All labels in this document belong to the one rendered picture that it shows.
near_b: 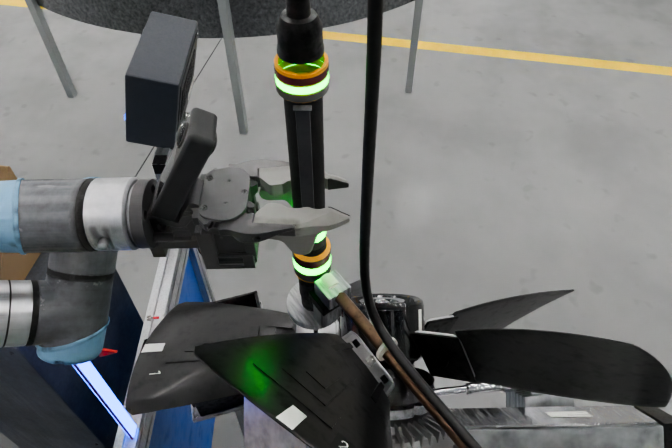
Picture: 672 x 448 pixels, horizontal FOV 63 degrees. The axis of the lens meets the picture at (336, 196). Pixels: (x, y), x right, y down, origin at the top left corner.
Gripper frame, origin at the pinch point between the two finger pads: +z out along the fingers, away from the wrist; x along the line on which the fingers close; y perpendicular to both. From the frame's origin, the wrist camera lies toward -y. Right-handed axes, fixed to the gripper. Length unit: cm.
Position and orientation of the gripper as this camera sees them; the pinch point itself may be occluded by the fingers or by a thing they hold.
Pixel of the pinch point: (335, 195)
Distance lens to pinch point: 54.8
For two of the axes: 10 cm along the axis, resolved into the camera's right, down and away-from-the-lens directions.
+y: 0.1, 6.8, 7.3
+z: 10.0, -0.2, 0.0
